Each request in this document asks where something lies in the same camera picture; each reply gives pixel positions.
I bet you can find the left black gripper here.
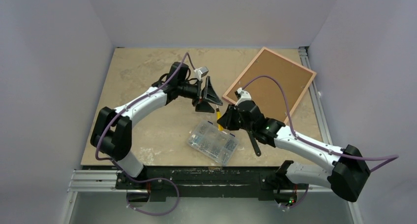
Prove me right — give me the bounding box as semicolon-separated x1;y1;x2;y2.
178;77;222;114

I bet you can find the yellow handled screwdriver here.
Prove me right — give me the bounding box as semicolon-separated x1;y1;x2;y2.
216;106;224;131

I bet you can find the pink picture frame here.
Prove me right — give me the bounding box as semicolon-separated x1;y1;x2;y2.
222;47;316;123

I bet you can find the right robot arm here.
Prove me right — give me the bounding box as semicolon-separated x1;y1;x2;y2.
217;100;371;202

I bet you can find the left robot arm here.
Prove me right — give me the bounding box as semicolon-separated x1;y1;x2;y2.
90;62;223;189

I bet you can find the clear screw organizer box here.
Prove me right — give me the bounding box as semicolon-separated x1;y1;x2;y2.
187;121;239;166

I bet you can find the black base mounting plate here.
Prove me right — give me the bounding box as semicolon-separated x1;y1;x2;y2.
81;165;307;203

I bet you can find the adjustable wrench black handle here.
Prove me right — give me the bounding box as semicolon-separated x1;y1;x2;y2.
247;132;262;157

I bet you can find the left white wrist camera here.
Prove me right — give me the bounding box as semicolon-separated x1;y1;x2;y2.
194;66;209;81

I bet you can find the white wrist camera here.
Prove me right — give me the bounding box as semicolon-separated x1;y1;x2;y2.
235;88;252;105
194;66;209;81

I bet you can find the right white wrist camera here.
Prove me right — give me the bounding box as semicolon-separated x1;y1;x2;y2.
235;88;252;105

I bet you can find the aluminium rail right side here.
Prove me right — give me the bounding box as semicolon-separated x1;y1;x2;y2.
298;47;333;145

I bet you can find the aluminium rail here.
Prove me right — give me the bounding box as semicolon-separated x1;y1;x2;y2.
69;167;331;195
298;47;333;145

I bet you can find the aluminium rail front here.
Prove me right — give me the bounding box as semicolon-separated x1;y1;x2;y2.
69;167;331;195

